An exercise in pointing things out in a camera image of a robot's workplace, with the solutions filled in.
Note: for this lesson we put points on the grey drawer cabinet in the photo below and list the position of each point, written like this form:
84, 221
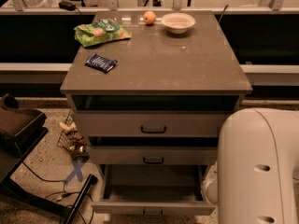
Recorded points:
159, 72

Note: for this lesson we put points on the blue snack packet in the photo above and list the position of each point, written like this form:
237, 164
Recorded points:
100, 63

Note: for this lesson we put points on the black power adapter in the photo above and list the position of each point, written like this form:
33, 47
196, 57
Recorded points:
67, 5

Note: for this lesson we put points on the blue tape cross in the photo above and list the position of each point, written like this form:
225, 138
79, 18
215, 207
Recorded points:
76, 172

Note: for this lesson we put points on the wire basket with items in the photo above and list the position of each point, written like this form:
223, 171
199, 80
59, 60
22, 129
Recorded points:
71, 140

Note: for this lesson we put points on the orange fruit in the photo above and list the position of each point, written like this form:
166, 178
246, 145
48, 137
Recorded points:
149, 17

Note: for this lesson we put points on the grey drawer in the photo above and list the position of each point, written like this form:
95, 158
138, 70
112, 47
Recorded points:
153, 155
152, 191
149, 124

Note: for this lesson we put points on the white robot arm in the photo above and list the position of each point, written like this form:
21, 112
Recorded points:
258, 154

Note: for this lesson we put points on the black stand left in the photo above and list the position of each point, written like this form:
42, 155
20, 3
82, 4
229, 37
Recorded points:
21, 129

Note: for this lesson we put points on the white bowl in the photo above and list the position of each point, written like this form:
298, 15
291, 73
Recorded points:
177, 23

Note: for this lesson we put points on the green snack bag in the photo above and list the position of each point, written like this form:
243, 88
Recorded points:
100, 32

